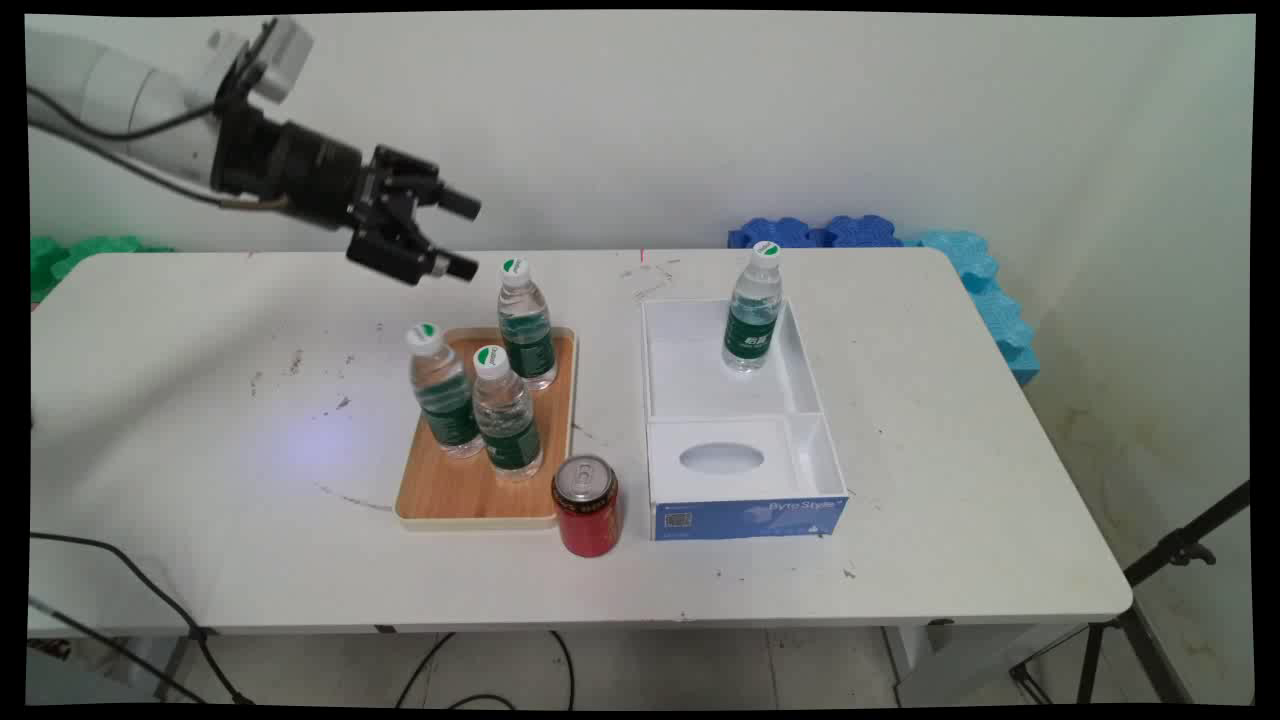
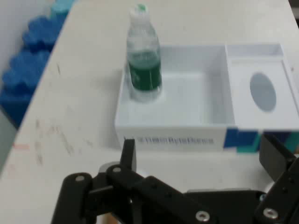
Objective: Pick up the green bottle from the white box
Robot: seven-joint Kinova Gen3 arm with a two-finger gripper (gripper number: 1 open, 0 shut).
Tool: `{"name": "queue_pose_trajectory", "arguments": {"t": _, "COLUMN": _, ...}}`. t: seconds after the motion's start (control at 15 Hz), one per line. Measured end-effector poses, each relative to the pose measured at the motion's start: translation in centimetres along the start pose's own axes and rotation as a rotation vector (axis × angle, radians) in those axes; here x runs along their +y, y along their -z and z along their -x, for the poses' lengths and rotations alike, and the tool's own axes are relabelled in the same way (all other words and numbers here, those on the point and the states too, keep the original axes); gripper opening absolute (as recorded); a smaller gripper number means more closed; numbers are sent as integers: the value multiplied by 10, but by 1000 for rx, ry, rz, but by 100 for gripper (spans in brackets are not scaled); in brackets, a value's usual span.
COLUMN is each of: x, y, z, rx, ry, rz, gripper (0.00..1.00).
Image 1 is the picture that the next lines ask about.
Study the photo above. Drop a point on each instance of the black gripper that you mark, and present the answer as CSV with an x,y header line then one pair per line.
x,y
310,170

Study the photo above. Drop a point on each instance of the green label water bottle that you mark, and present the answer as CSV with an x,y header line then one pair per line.
x,y
527,330
508,420
445,395
752,320

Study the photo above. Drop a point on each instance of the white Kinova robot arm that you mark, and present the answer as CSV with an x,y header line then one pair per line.
x,y
120,95

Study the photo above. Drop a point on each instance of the bamboo wooden tray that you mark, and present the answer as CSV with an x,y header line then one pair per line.
x,y
455,490

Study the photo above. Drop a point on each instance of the red soda can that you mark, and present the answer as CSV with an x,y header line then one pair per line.
x,y
587,510

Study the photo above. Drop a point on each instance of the dark blue foam mat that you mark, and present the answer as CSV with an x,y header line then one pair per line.
x,y
862,230
775,235

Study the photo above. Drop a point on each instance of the green foam mat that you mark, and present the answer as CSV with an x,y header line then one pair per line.
x,y
75,255

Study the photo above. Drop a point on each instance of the white and blue cardboard box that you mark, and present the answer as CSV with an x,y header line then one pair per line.
x,y
740,470

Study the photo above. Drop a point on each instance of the grey table leg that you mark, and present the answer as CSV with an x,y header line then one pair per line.
x,y
178,665

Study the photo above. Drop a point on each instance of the light blue foam mat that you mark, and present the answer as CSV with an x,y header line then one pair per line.
x,y
960,258
1010,335

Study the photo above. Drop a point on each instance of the white table leg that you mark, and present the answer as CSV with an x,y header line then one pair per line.
x,y
960,660

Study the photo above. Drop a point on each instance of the black tripod stand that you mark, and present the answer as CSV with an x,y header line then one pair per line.
x,y
1150,570

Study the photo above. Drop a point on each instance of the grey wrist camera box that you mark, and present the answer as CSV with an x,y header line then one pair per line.
x,y
275,50

